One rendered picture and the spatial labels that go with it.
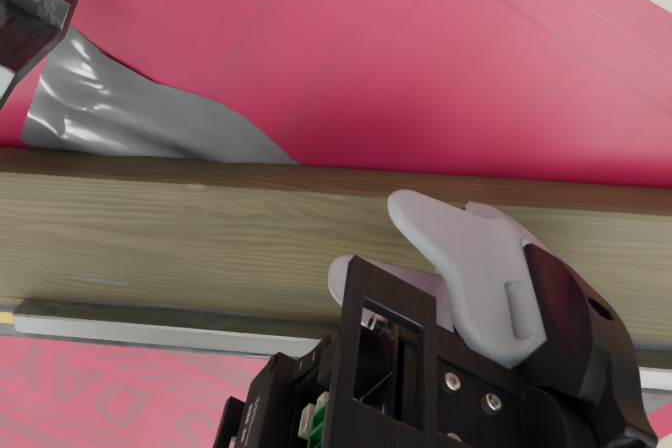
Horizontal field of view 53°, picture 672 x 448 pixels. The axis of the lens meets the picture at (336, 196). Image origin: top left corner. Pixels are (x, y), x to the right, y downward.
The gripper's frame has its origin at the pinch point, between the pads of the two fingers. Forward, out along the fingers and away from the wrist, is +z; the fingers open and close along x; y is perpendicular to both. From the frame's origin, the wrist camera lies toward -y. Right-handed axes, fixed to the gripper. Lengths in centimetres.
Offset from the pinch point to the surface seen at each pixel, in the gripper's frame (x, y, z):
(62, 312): 14.0, 12.7, -0.6
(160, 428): 28.0, 4.0, 4.4
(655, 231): -3.4, -5.7, 1.4
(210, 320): 10.6, 6.9, -0.3
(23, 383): 29.3, 13.0, 4.4
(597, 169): -3.0, -3.9, 4.5
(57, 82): 6.3, 17.4, 4.2
